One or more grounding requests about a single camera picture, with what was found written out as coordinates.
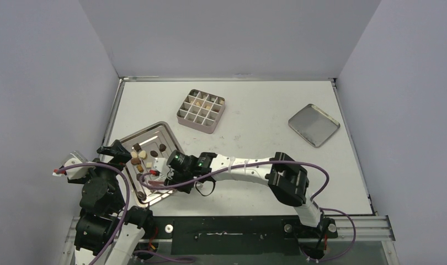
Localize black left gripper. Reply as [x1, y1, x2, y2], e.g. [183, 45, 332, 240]
[70, 139, 131, 208]

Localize pink-tipped metal tweezers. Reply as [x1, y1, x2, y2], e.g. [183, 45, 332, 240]
[145, 181, 164, 187]

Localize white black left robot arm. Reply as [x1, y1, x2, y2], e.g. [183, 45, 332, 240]
[74, 140, 158, 264]

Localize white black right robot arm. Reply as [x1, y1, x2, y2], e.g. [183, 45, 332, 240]
[153, 150, 324, 236]

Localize dark brown square chocolate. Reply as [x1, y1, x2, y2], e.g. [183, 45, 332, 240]
[130, 158, 141, 165]

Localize dark round chocolate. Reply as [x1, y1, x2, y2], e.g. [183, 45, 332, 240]
[159, 144, 167, 152]

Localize pink grid chocolate box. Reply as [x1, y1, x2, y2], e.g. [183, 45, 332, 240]
[177, 89, 226, 134]

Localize large steel tray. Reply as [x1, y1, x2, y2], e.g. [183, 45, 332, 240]
[120, 121, 183, 208]

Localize small square metal lid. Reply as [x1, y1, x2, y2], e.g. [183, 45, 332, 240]
[288, 104, 340, 148]

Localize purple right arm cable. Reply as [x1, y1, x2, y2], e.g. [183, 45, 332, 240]
[139, 161, 357, 263]

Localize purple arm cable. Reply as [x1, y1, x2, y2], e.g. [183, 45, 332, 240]
[55, 162, 197, 265]
[139, 161, 357, 263]

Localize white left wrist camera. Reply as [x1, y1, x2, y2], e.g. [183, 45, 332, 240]
[52, 151, 89, 181]

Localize black mounting base plate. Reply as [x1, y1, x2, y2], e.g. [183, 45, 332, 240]
[155, 215, 338, 255]

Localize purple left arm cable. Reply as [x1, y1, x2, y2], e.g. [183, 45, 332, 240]
[55, 162, 197, 265]

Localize aluminium rail frame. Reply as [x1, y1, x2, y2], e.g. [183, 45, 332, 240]
[62, 215, 396, 265]

